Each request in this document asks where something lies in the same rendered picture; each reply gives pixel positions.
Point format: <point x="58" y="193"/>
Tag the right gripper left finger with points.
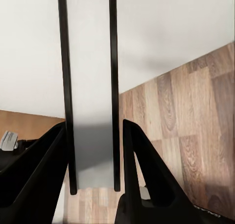
<point x="30" y="186"/>

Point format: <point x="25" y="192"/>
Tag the hardback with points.
<point x="89" y="43"/>

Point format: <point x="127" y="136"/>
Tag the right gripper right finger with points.
<point x="170" y="203"/>

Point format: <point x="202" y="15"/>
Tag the sliding door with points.
<point x="27" y="126"/>

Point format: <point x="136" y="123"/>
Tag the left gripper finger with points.
<point x="28" y="143"/>

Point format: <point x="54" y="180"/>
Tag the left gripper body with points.
<point x="7" y="156"/>

